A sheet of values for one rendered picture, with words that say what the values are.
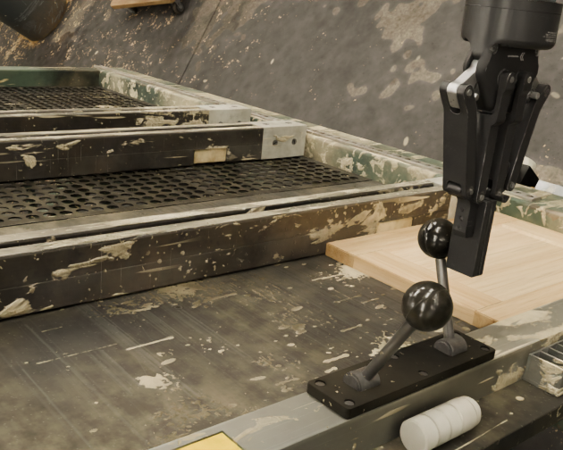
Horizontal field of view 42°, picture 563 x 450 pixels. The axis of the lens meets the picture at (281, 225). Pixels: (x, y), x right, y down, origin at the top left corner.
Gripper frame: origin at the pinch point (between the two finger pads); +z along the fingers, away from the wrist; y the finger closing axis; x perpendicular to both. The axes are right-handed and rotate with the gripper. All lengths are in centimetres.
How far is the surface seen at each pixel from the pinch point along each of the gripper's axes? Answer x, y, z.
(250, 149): 84, 41, 13
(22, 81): 184, 31, 15
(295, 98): 202, 158, 24
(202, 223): 34.5, -4.6, 9.0
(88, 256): 33.7, -20.0, 10.6
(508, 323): 1.5, 12.5, 12.2
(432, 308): -6.6, -13.1, 1.7
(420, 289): -5.2, -13.0, 0.7
